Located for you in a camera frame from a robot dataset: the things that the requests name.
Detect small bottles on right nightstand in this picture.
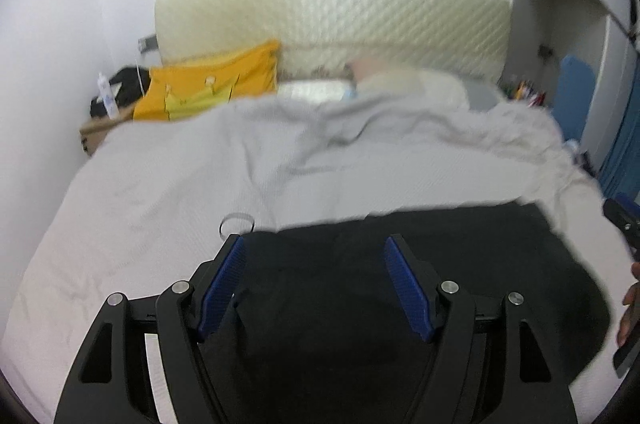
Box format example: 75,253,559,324
499,74,547,108

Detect grey bed duvet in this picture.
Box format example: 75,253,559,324
1,96,632,423

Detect white lotion bottle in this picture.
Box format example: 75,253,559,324
96,73,119,120

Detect wooden nightstand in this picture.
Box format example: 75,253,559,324
79,108,134,156

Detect blue cushioned chair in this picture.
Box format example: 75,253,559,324
551,56,597,140

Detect grey and cream pillow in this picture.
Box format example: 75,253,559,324
347,58,506,112

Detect black bag on nightstand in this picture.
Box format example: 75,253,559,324
108,66,151,108

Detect blue curtain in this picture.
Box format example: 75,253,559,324
599,66,640,200

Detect wall power socket right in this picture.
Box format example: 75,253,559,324
537,45,553,60

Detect person's right hand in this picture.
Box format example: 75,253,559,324
616,262,640,347

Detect wall power socket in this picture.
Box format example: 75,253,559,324
537,45,553,60
138,34,158,54

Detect black puffer jacket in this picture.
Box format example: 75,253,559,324
202,203,612,423

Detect yellow crown pillow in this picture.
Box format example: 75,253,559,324
134,40,280,122

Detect cream quilted headboard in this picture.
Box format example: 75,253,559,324
154,0,512,82

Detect wall power socket left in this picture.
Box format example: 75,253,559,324
138,34,158,54

